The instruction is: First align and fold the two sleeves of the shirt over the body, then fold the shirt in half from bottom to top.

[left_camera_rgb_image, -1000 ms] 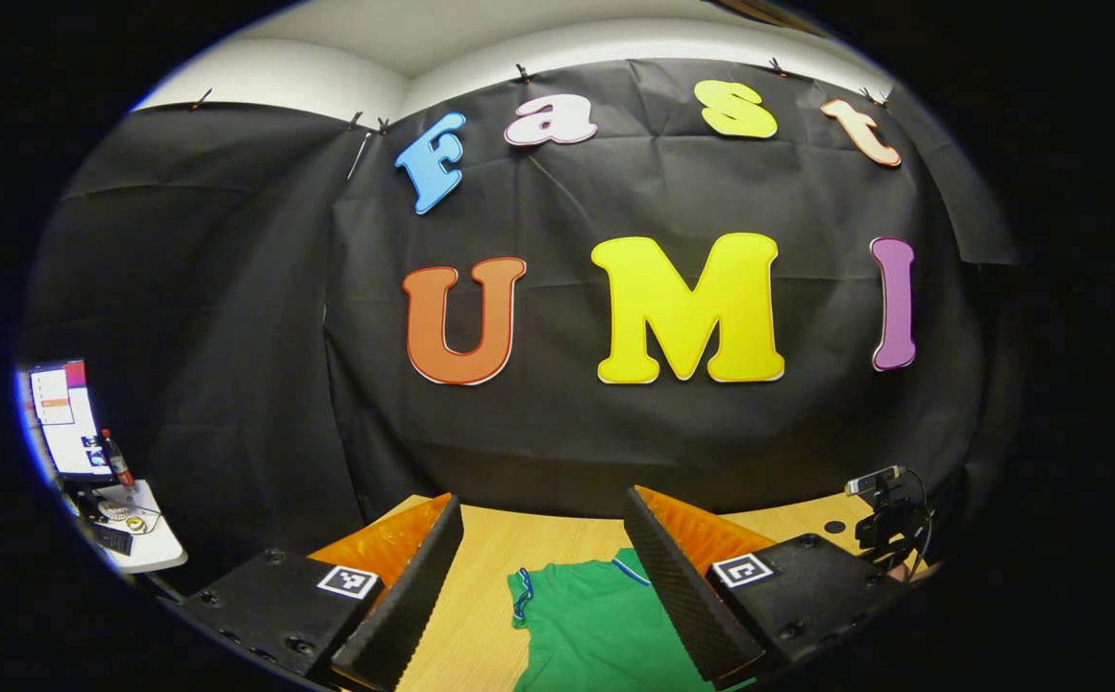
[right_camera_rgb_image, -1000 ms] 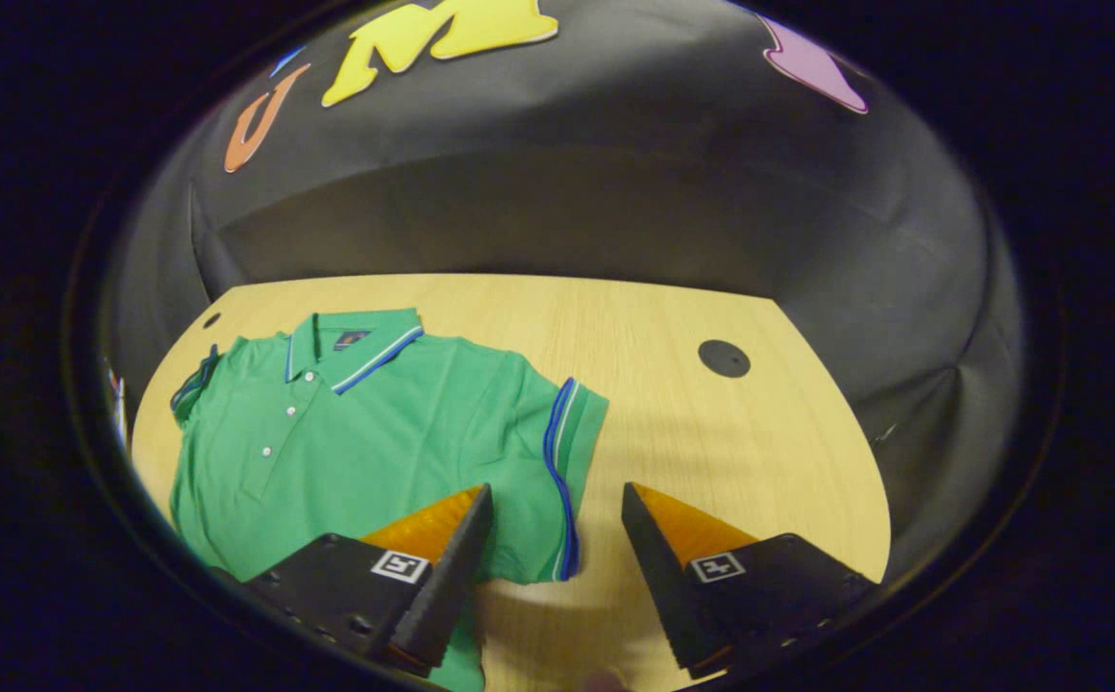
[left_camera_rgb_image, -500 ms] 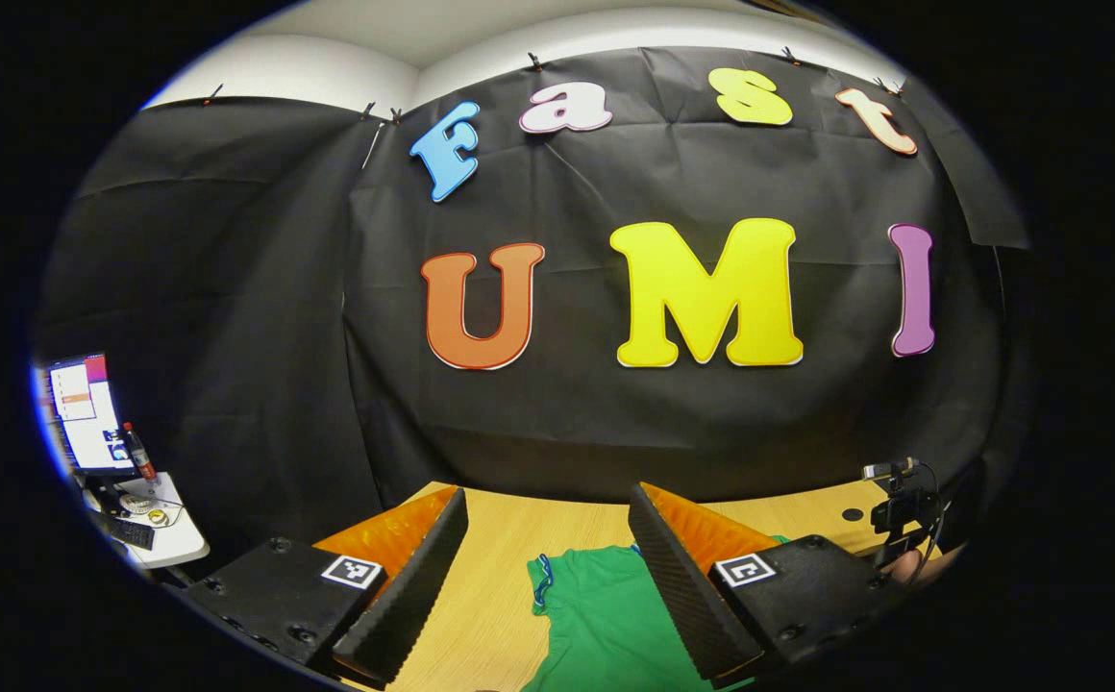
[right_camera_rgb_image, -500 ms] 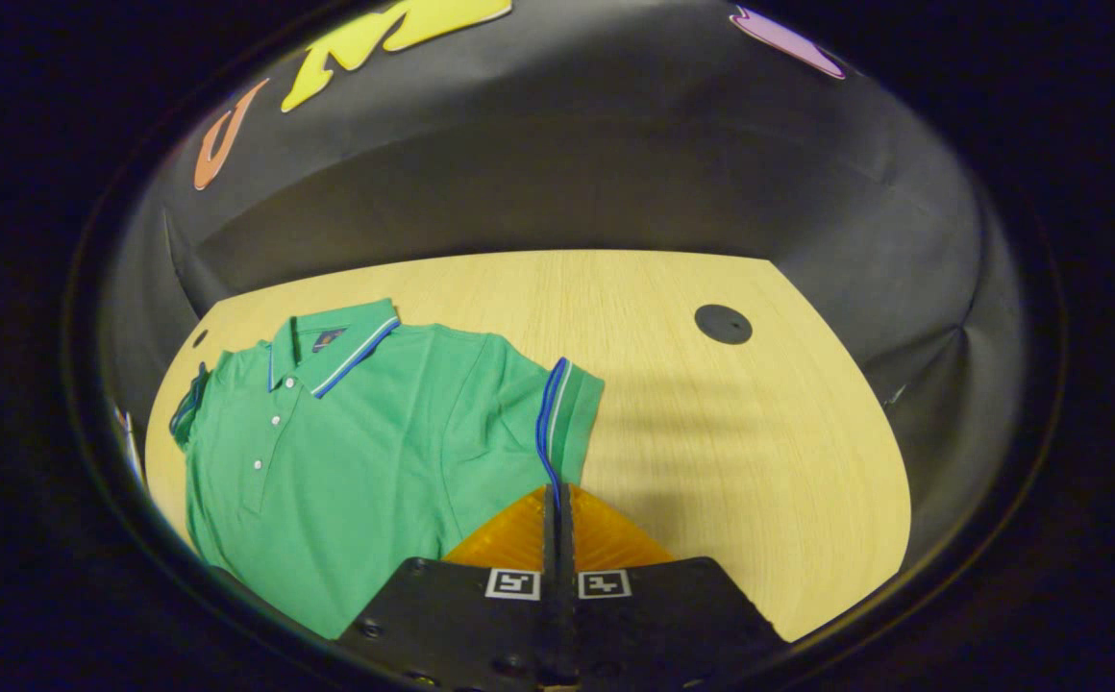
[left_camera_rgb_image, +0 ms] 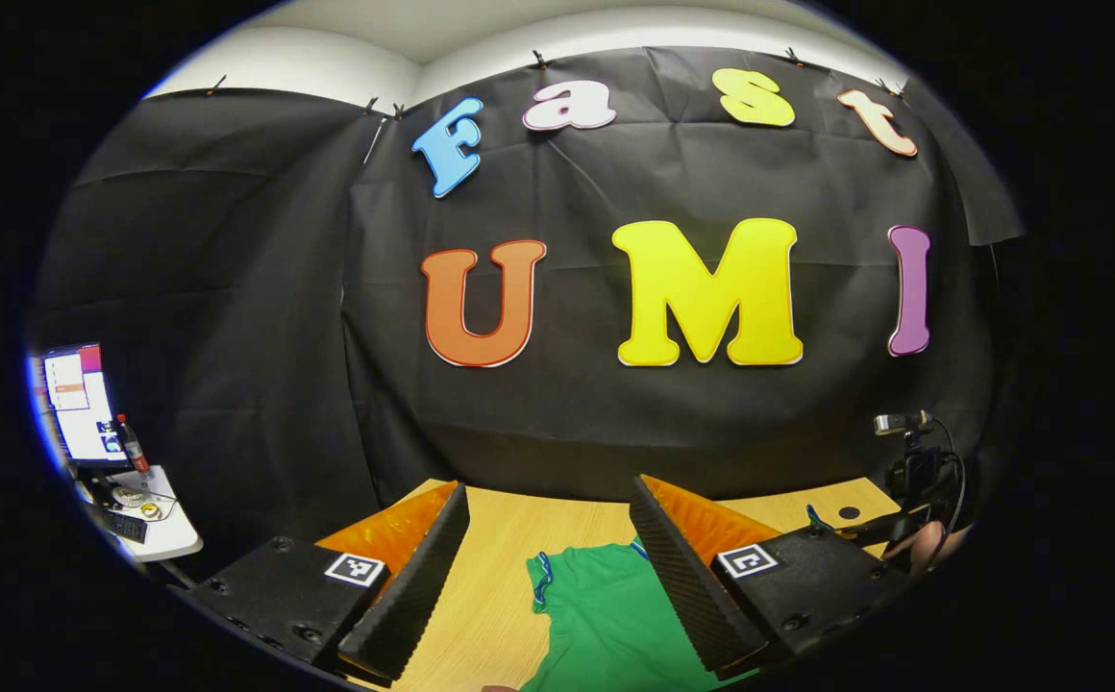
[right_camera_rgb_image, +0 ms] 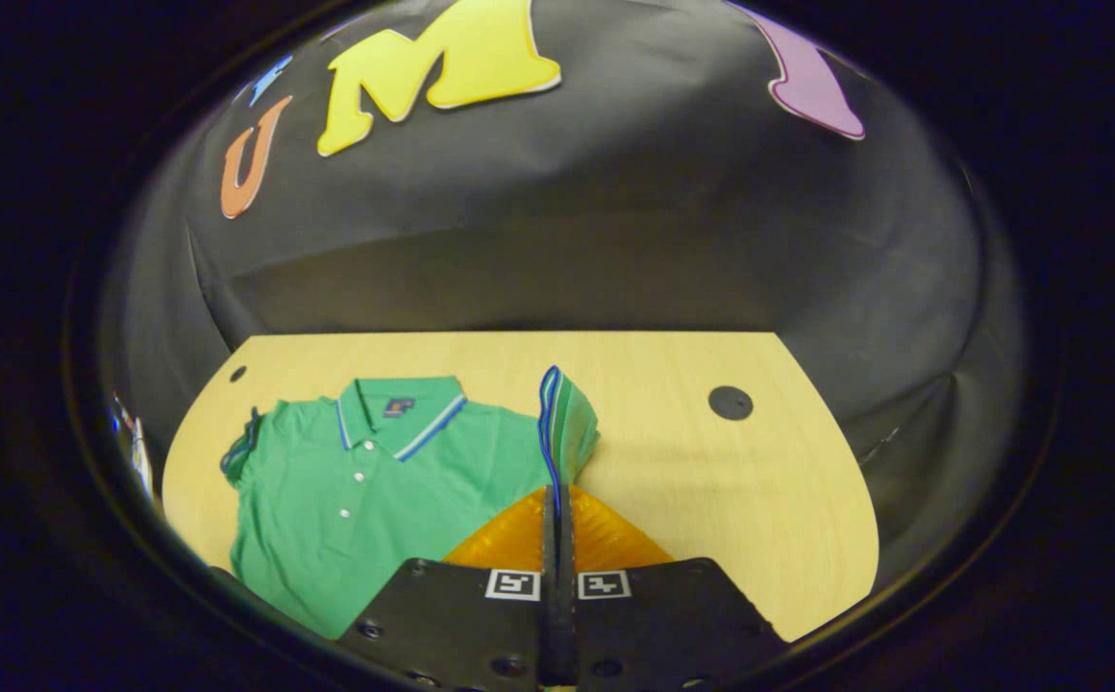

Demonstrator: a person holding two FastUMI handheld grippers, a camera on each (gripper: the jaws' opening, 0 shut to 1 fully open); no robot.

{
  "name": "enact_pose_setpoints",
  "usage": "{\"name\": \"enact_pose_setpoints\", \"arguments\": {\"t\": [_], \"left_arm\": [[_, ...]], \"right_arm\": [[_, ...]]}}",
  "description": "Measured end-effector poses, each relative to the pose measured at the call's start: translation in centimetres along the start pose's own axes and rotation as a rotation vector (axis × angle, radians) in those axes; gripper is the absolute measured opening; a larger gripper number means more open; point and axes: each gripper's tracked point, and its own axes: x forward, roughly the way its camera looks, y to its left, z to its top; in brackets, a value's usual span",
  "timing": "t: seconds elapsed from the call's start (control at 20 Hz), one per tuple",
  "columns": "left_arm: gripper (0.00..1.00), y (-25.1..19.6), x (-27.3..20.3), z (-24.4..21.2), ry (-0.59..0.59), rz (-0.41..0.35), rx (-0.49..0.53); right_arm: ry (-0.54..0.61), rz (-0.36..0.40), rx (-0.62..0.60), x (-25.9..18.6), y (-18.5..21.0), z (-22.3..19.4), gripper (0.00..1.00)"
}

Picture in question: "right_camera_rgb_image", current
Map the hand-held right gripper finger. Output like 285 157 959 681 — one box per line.
336 485 560 692
557 485 789 692

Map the black backdrop cloth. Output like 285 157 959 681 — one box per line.
101 0 1025 587

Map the green T-shirt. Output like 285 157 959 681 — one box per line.
219 365 602 642

